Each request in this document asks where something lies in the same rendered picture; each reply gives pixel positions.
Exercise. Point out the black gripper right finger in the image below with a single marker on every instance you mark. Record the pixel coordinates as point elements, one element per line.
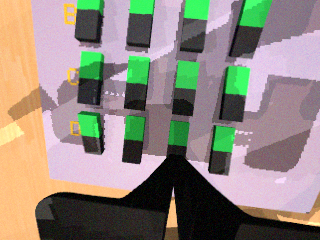
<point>203,213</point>

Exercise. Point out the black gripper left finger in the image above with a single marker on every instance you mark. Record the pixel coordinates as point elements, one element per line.
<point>140,215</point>

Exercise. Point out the pale lavender switch panel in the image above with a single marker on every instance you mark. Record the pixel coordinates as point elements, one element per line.
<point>231,85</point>

